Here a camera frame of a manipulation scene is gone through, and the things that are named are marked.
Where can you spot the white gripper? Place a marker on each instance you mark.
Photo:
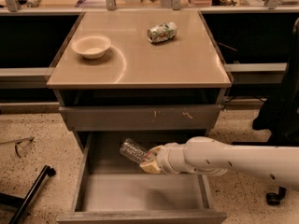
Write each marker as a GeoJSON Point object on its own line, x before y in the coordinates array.
{"type": "Point", "coordinates": [164, 158]}

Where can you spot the clear plastic water bottle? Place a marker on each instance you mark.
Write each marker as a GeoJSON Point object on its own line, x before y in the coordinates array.
{"type": "Point", "coordinates": [133, 151]}

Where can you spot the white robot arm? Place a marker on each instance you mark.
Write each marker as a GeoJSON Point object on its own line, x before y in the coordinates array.
{"type": "Point", "coordinates": [206, 156]}

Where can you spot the open middle drawer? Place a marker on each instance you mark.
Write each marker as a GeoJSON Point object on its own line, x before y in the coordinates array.
{"type": "Point", "coordinates": [111, 189]}

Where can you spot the closed top drawer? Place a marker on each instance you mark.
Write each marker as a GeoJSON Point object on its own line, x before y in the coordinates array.
{"type": "Point", "coordinates": [140, 118]}

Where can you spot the grey drawer cabinet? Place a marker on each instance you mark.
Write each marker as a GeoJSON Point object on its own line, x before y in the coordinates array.
{"type": "Point", "coordinates": [185, 70]}

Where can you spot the crushed green soda can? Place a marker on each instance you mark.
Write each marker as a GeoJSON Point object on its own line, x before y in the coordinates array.
{"type": "Point", "coordinates": [162, 32]}

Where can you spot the white paper bowl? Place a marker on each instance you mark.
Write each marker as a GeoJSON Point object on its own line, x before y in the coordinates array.
{"type": "Point", "coordinates": [91, 46]}

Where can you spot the black office chair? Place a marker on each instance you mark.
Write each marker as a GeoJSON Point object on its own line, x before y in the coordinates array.
{"type": "Point", "coordinates": [279, 114]}

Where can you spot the black chair leg left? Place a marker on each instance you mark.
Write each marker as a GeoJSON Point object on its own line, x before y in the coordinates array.
{"type": "Point", "coordinates": [20, 204]}

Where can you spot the metal wire object on floor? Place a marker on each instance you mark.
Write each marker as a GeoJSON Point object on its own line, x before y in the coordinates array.
{"type": "Point", "coordinates": [20, 145]}

